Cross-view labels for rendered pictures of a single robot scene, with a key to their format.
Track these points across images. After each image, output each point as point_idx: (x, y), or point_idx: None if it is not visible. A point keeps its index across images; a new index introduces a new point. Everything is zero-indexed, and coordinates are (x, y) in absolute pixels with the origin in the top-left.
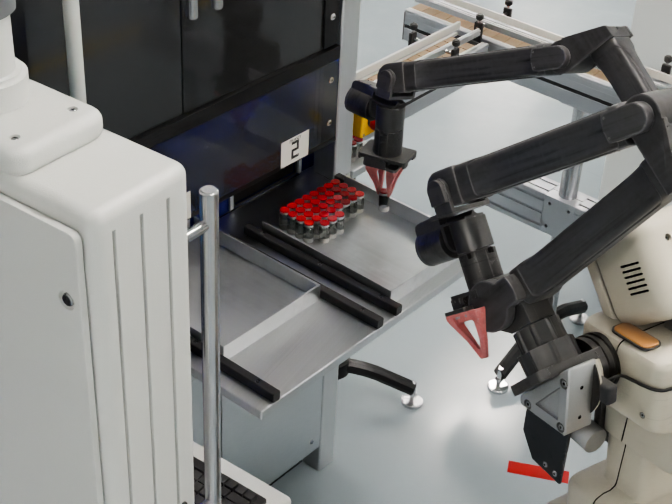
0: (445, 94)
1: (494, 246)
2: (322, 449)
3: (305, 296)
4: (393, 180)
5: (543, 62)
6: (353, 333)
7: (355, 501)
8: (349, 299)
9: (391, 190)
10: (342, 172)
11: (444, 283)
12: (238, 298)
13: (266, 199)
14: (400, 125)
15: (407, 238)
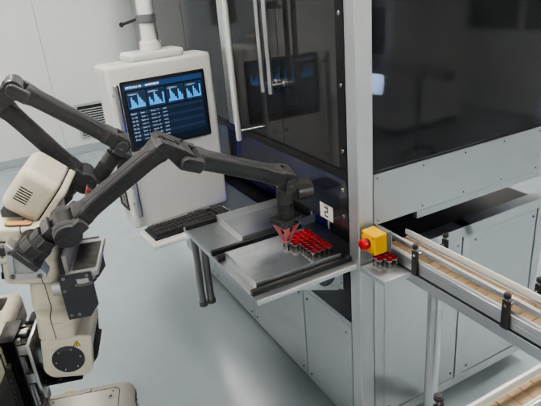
0: (499, 334)
1: (100, 163)
2: None
3: (237, 234)
4: (276, 229)
5: None
6: (212, 249)
7: None
8: (231, 246)
9: (282, 239)
10: (353, 258)
11: (233, 279)
12: (255, 226)
13: (337, 239)
14: (277, 200)
15: (279, 273)
